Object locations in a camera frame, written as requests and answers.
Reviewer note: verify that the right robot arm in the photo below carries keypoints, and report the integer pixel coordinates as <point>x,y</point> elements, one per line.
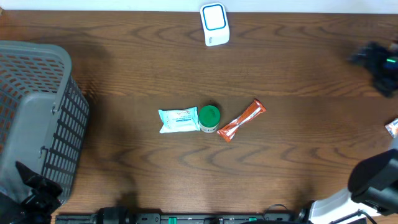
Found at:
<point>372,185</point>

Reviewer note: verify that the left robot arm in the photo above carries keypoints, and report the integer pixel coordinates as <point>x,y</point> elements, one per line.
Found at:
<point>12,212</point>

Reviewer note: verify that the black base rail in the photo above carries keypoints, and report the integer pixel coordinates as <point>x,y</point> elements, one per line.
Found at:
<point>155,218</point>

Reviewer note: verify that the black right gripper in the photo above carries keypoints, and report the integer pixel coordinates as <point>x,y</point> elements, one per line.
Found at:
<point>387,87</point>

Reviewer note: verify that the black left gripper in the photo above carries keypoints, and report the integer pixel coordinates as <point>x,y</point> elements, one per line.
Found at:
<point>40,200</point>

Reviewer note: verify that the teal wet wipes pack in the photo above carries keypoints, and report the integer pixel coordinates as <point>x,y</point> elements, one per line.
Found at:
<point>179,120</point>

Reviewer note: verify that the green lid jar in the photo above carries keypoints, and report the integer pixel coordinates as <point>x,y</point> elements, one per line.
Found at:
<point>209,118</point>

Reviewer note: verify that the grey plastic basket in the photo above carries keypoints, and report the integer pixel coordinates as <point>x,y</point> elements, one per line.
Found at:
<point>44,117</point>

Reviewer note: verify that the red snack bar wrapper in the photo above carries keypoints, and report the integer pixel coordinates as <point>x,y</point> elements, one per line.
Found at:
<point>253,110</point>

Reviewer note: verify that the white barcode scanner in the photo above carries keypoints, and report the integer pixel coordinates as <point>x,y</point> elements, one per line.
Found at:
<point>215,24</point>

